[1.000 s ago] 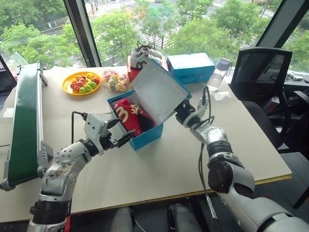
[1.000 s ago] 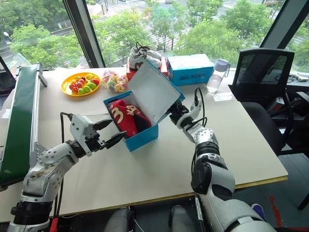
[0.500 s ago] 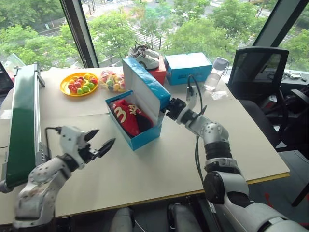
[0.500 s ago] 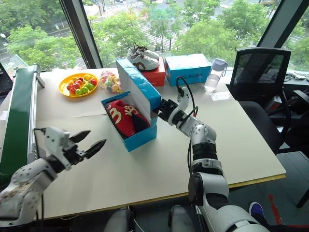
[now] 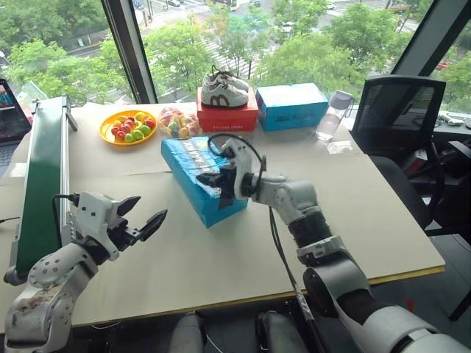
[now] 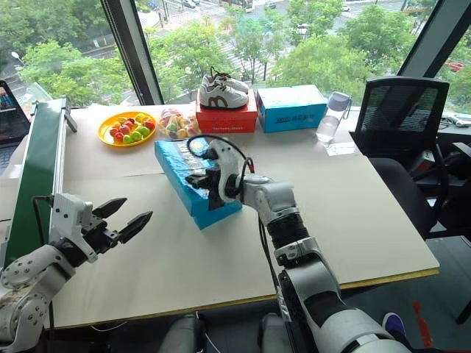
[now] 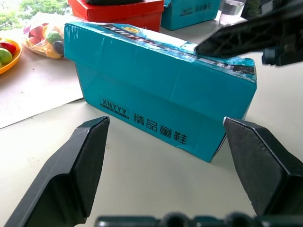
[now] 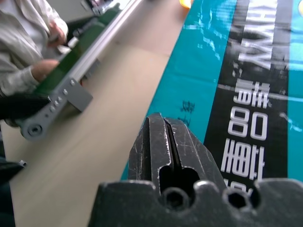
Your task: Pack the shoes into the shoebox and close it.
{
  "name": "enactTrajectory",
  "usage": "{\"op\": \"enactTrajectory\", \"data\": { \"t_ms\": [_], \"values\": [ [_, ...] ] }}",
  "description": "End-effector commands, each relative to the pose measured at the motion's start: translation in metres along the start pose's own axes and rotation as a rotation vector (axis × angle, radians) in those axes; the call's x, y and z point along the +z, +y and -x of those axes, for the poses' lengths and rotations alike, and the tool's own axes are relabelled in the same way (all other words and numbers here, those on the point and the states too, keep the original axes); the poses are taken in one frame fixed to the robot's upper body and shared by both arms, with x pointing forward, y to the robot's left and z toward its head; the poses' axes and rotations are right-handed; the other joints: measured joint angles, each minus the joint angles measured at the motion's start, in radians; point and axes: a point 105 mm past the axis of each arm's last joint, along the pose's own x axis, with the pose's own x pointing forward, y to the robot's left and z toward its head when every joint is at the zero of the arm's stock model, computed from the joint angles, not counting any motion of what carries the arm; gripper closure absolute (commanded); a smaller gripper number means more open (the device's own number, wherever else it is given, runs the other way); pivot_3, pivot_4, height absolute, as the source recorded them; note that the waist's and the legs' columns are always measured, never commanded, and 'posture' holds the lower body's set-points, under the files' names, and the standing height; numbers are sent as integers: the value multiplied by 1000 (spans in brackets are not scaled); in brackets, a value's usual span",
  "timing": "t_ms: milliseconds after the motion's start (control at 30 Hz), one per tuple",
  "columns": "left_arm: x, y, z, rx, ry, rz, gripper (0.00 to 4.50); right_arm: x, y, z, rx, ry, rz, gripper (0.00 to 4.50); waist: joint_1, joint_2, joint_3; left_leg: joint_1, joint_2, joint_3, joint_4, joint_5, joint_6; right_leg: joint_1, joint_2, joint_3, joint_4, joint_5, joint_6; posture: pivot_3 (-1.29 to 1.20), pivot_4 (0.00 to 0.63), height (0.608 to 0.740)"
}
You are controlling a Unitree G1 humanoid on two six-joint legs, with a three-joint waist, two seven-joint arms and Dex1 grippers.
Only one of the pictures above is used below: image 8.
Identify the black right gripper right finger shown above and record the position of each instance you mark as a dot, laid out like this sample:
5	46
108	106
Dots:
196	153

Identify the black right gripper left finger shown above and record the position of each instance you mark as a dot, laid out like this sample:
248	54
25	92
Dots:
151	151

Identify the teal printed package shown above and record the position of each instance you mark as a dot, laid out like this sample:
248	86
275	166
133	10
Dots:
201	71

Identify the grey conveyor with green belt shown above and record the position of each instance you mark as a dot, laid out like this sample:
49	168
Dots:
78	63

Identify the person's right hand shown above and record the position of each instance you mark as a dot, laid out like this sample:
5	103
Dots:
43	68

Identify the person's left hand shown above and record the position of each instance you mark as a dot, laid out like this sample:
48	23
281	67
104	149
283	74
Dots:
58	30

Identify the dark fabric object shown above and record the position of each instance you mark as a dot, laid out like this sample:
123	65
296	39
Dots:
7	189

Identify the orange round object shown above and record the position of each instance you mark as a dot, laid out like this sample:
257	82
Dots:
185	3

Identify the person in white shirt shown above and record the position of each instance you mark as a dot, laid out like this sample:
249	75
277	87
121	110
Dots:
16	42

